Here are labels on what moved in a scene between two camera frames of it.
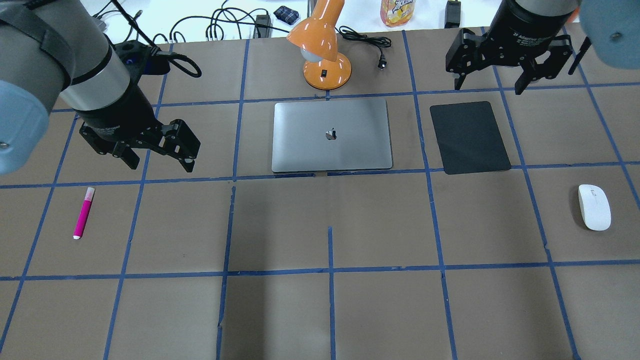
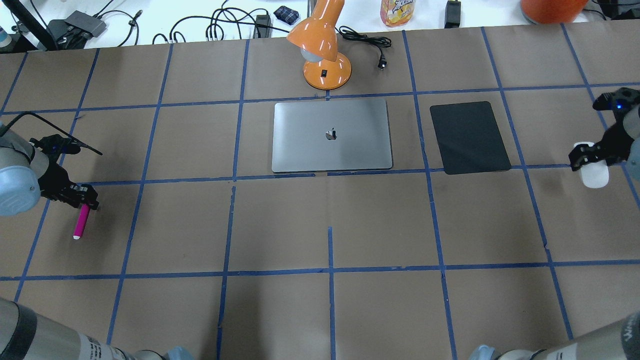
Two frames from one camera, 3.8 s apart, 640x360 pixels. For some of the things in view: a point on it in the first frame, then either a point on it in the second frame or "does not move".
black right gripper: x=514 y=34 → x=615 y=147
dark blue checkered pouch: x=286 y=14 does not move
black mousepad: x=468 y=138 does not move
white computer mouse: x=595 y=207 → x=594 y=174
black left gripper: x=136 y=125 → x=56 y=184
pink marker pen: x=83 y=216 does not move
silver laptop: x=331 y=136 does not move
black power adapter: x=452 y=14 does not move
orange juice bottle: x=396 y=13 does not move
